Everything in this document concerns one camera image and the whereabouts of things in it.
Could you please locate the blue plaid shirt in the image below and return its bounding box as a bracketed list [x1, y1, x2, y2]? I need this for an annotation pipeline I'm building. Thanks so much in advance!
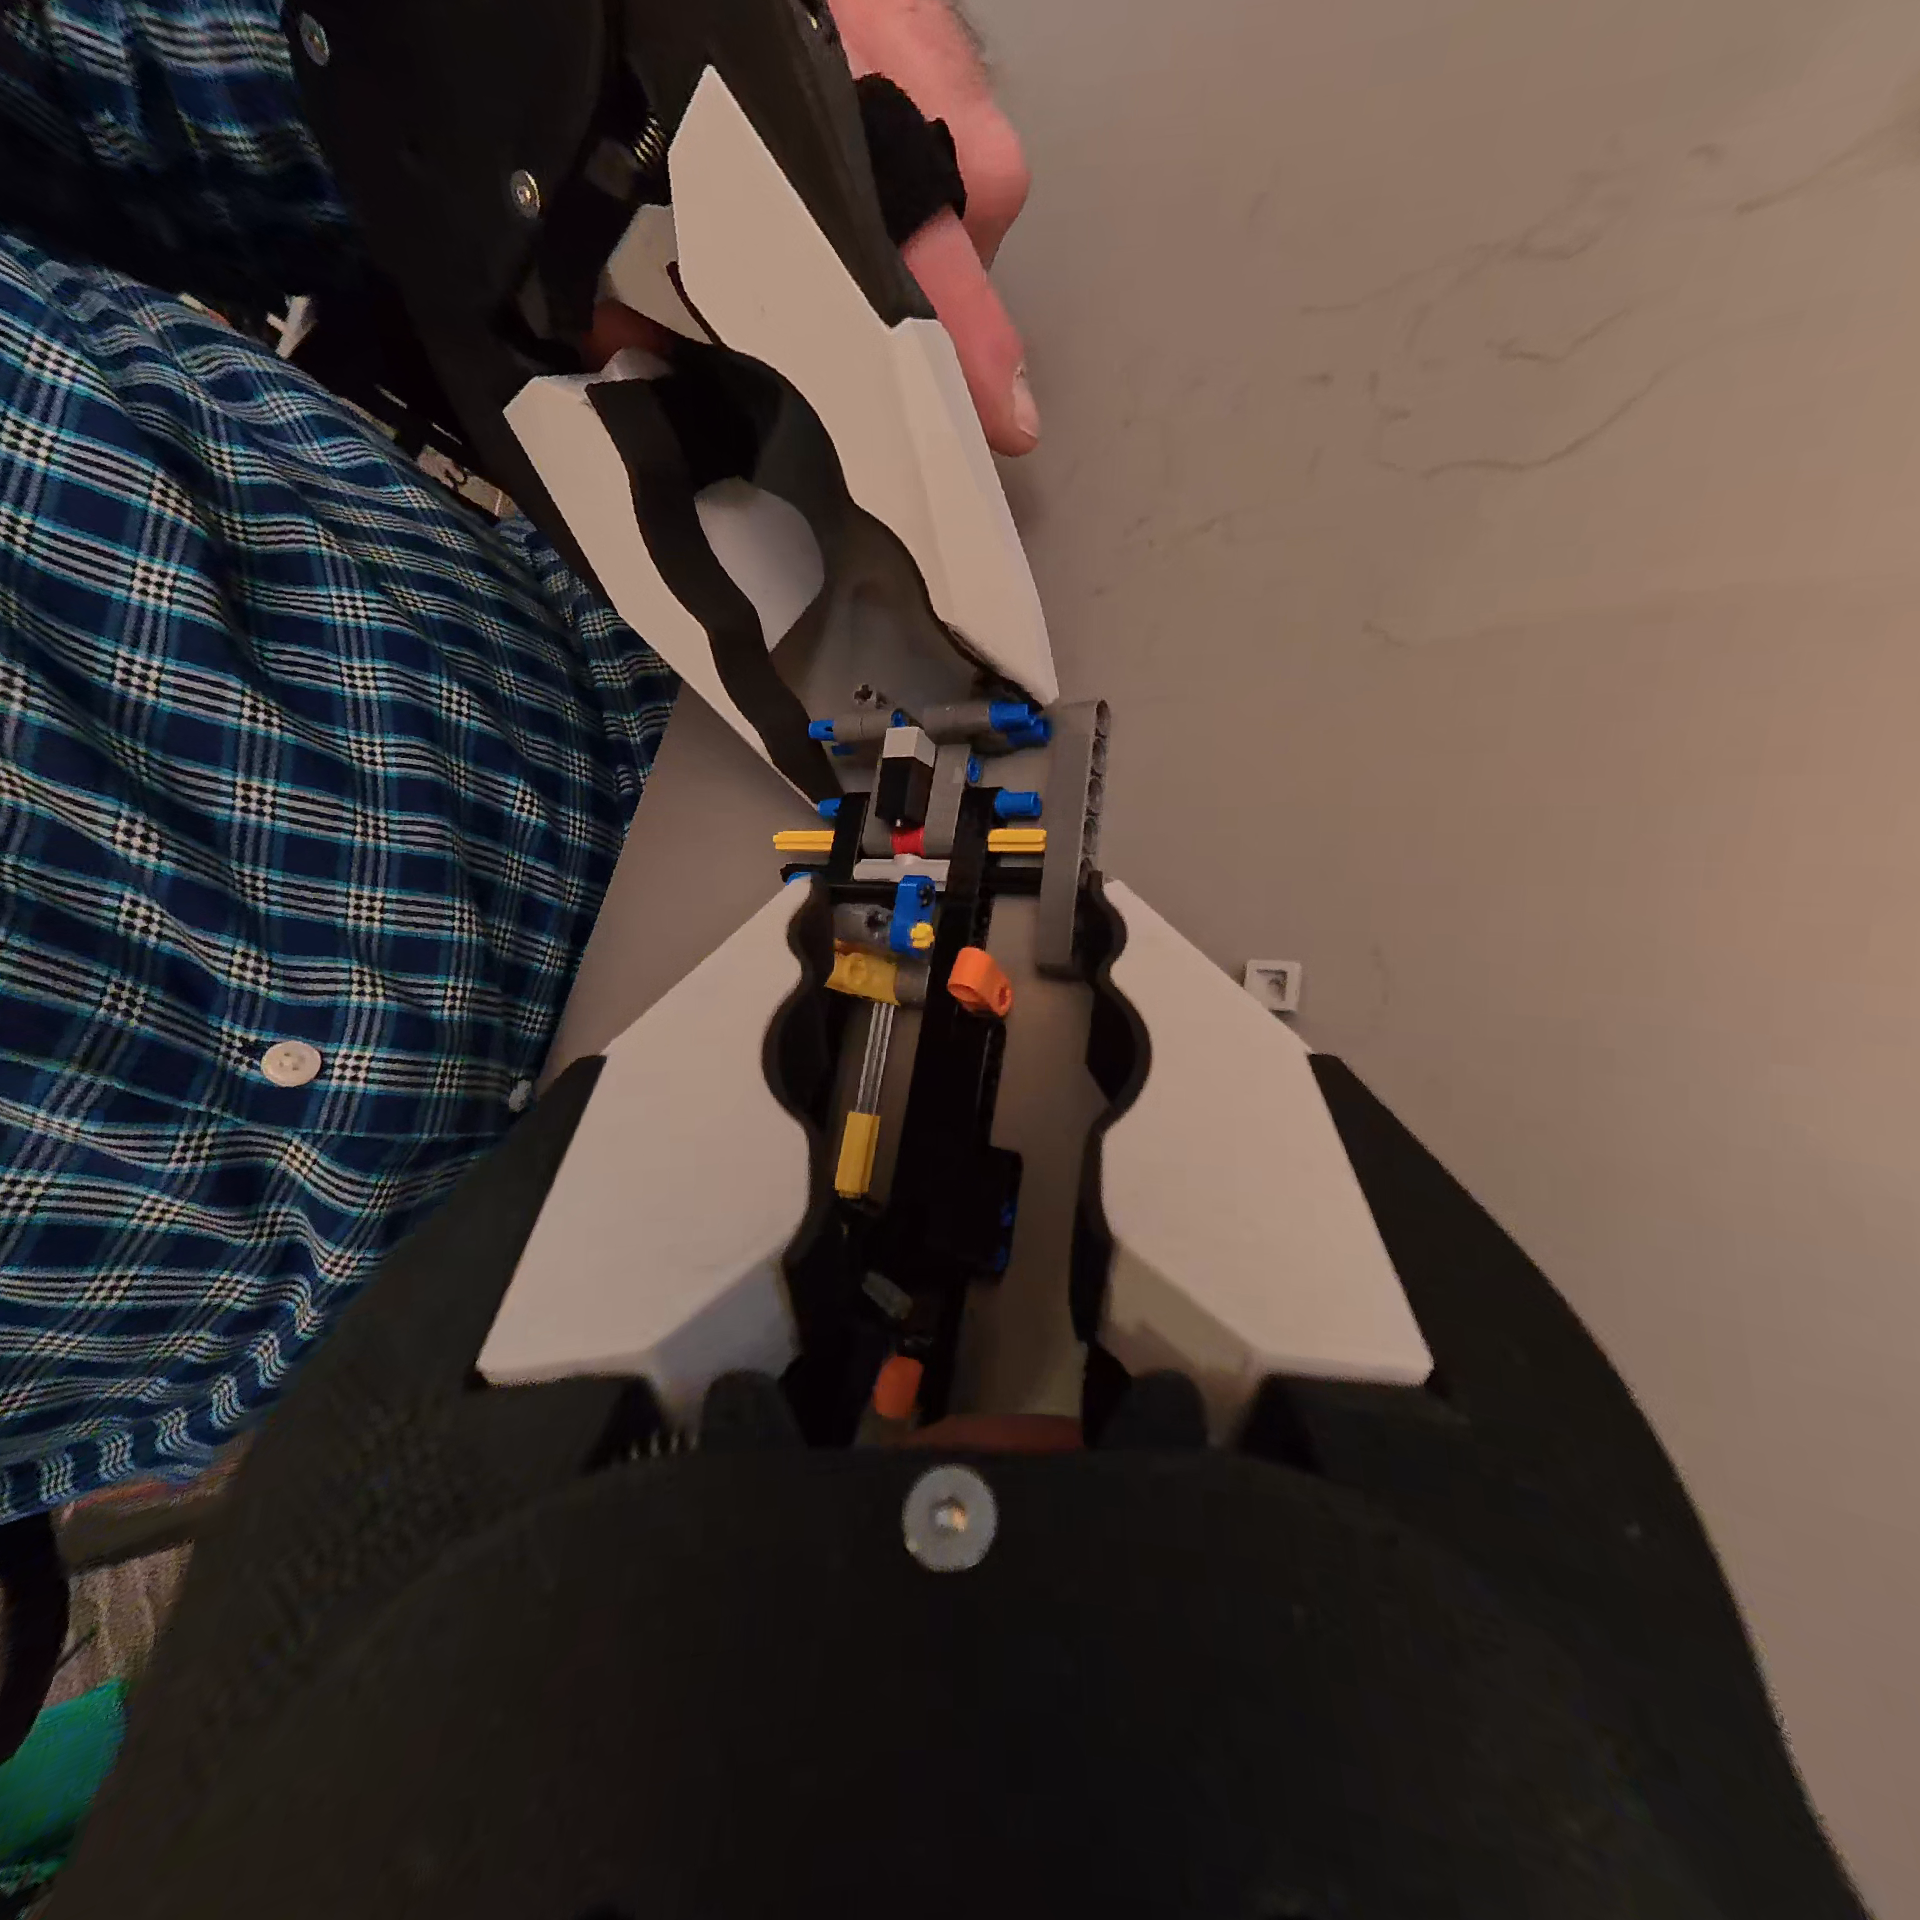
[0, 0, 684, 1520]

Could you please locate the black lego model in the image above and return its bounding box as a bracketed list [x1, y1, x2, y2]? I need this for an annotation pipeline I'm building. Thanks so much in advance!
[772, 681, 1124, 1449]

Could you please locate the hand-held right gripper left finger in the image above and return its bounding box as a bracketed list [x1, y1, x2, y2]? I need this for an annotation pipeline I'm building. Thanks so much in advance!
[473, 883, 839, 1449]

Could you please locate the green cloth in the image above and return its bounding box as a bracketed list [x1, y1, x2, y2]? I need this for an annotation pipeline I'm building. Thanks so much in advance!
[0, 1672, 134, 1870]

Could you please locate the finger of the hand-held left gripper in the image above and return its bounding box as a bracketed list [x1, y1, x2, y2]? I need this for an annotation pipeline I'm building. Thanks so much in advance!
[497, 373, 846, 806]
[603, 64, 1062, 710]

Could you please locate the grey lego beam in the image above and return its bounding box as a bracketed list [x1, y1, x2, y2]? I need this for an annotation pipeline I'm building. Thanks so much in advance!
[1030, 698, 1120, 981]

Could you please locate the person's left hand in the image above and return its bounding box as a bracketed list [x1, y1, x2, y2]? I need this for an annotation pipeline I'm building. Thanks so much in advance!
[829, 0, 1041, 460]

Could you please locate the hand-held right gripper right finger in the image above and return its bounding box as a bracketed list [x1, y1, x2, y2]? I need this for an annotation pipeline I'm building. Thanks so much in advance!
[1069, 881, 1438, 1449]

